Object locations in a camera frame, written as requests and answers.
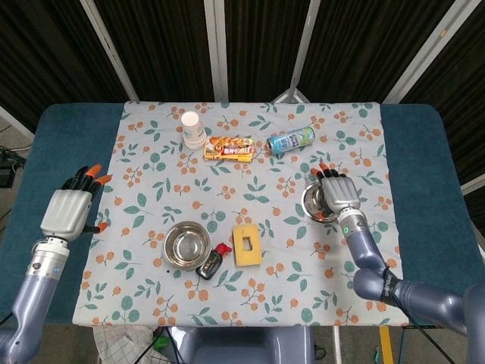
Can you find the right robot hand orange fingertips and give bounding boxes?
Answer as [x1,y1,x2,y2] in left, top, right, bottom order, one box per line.
[309,162,361,223]

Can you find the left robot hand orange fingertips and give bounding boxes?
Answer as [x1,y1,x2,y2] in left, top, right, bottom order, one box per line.
[39,163,114,241]

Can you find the metal bowl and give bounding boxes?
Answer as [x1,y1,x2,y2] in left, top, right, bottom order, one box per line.
[300,181,340,224]
[163,221,214,270]

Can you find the teal table cover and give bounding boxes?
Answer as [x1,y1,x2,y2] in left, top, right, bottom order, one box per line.
[0,102,485,328]

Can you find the black power strip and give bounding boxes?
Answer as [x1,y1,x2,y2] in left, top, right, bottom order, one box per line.
[0,147,28,189]

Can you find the blue drink can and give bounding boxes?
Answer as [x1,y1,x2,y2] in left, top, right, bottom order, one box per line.
[266,125,317,156]

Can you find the floral tablecloth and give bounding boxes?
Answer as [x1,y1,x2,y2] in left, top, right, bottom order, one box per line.
[71,99,411,328]

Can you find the yellow sponge with hole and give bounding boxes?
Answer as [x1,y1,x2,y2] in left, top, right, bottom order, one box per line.
[231,224,264,268]

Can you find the yellow orange snack box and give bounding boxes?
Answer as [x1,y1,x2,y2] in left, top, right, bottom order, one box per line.
[203,136,255,162]

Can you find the white checked bag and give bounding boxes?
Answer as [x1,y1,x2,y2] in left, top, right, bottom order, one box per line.
[92,325,161,364]

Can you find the white paper cup stack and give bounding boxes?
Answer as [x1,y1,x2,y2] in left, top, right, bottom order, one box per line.
[180,111,208,151]

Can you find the black ink bottle red cap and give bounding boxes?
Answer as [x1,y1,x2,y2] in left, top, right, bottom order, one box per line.
[195,242,233,281]

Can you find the grey robot torso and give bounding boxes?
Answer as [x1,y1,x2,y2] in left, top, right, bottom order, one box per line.
[175,325,316,364]

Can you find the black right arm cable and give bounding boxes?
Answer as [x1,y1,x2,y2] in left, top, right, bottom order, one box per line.
[381,264,441,364]

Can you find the dark folding screen white frame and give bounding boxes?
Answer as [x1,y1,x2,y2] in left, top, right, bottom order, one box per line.
[0,0,485,190]

